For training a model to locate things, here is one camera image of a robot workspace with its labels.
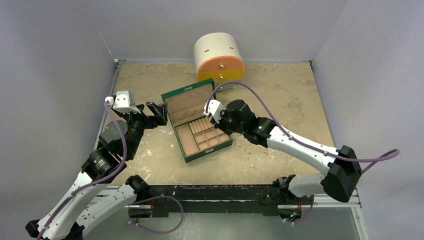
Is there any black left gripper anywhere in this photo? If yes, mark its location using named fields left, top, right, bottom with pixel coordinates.
left=118, top=100, right=167, bottom=157

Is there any green jewelry box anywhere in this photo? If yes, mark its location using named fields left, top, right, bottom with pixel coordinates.
left=161, top=78, right=215, bottom=163

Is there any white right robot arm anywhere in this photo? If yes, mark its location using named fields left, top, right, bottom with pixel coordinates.
left=203, top=99, right=363, bottom=204

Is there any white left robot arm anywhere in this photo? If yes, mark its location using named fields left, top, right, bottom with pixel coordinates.
left=25, top=96, right=168, bottom=240

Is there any round pastel drawer cabinet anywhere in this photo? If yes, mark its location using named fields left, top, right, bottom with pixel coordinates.
left=193, top=32, right=245, bottom=87

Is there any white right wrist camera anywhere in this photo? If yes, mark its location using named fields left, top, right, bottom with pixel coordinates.
left=203, top=99, right=226, bottom=124

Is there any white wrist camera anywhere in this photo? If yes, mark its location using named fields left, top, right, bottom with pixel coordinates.
left=203, top=99, right=226, bottom=124
left=104, top=90, right=141, bottom=114

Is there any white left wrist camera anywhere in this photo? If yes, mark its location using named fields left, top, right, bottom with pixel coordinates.
left=104, top=90, right=141, bottom=114

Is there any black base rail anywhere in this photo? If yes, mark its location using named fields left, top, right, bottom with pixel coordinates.
left=125, top=175, right=313, bottom=221

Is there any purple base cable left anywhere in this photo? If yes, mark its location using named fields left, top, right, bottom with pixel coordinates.
left=127, top=195, right=184, bottom=235

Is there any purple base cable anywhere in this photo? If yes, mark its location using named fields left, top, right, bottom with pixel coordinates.
left=127, top=195, right=184, bottom=235
left=283, top=198, right=316, bottom=226

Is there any aluminium frame rail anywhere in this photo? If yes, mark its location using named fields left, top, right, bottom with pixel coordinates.
left=89, top=59, right=362, bottom=210

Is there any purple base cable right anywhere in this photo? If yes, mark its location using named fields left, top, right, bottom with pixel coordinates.
left=283, top=198, right=316, bottom=226

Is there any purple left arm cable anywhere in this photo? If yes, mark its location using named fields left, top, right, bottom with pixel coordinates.
left=36, top=100, right=129, bottom=240

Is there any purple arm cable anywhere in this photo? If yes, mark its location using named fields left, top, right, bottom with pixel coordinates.
left=36, top=100, right=129, bottom=240
left=205, top=81, right=401, bottom=174

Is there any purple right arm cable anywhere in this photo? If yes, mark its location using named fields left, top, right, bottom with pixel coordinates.
left=205, top=81, right=401, bottom=174

